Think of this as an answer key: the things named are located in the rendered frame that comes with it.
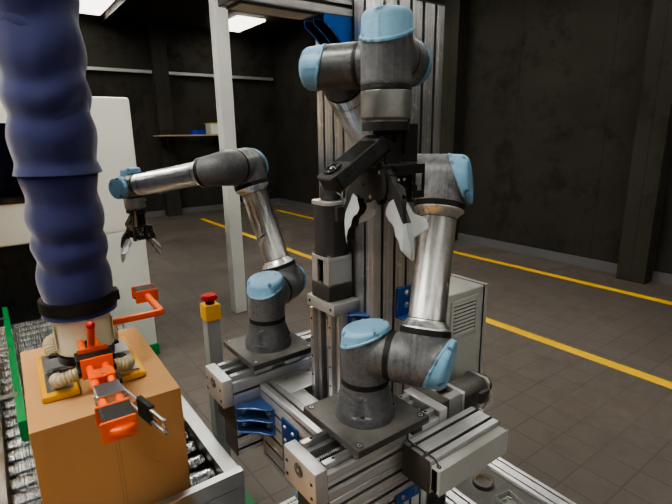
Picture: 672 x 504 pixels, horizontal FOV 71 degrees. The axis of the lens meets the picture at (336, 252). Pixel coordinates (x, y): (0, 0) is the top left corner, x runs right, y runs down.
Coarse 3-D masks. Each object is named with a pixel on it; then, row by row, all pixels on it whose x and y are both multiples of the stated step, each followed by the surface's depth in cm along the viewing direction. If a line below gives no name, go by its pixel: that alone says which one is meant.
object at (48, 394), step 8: (40, 360) 161; (40, 368) 155; (72, 368) 155; (40, 376) 150; (48, 376) 149; (40, 384) 145; (48, 384) 144; (72, 384) 144; (48, 392) 140; (56, 392) 140; (64, 392) 140; (72, 392) 141; (80, 392) 143; (48, 400) 138; (56, 400) 139
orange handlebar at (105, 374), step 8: (144, 296) 190; (152, 304) 179; (144, 312) 170; (152, 312) 171; (160, 312) 172; (120, 320) 165; (128, 320) 166; (136, 320) 168; (80, 344) 144; (96, 344) 144; (88, 368) 130; (104, 368) 128; (112, 368) 128; (88, 376) 126; (96, 376) 124; (104, 376) 129; (112, 376) 125; (96, 384) 121; (104, 400) 114; (128, 424) 104; (112, 432) 102; (120, 432) 102; (128, 432) 103
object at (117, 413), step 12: (96, 408) 108; (108, 408) 108; (120, 408) 107; (132, 408) 107; (96, 420) 108; (108, 420) 103; (120, 420) 104; (132, 420) 105; (108, 432) 103; (132, 432) 106
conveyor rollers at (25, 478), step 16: (32, 320) 308; (0, 336) 284; (16, 336) 287; (32, 336) 285; (16, 352) 266; (0, 368) 247; (0, 384) 234; (16, 416) 207; (16, 432) 193; (16, 448) 185; (192, 448) 181; (16, 464) 172; (32, 464) 173; (192, 464) 172; (16, 480) 164; (32, 480) 166; (192, 480) 164; (16, 496) 157; (32, 496) 158
